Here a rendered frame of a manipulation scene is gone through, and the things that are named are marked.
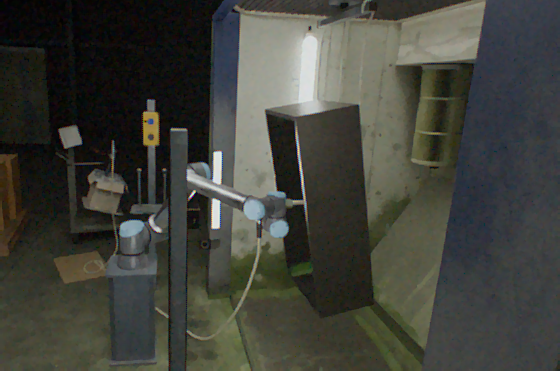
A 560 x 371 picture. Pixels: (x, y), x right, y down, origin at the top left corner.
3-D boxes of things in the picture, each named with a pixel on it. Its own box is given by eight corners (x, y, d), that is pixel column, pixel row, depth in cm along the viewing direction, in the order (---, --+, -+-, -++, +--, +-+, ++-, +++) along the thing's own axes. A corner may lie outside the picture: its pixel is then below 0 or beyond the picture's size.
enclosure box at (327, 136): (332, 263, 305) (315, 99, 271) (374, 304, 248) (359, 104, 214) (287, 274, 300) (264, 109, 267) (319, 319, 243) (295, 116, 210)
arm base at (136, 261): (115, 270, 255) (115, 255, 252) (118, 258, 273) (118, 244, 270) (146, 269, 257) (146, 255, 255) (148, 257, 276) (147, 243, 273)
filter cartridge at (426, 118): (467, 177, 315) (486, 63, 294) (445, 184, 293) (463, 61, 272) (421, 169, 343) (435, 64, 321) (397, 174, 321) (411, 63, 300)
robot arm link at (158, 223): (134, 230, 275) (184, 157, 229) (155, 225, 287) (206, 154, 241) (145, 249, 270) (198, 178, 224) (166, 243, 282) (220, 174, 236)
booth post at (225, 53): (206, 289, 369) (212, 15, 313) (226, 288, 372) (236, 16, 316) (208, 299, 352) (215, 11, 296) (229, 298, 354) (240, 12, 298)
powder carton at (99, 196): (80, 195, 495) (89, 164, 490) (116, 203, 514) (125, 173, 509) (84, 207, 447) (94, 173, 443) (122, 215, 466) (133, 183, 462)
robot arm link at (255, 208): (164, 164, 224) (260, 202, 181) (181, 161, 233) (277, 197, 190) (162, 184, 227) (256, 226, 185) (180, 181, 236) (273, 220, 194)
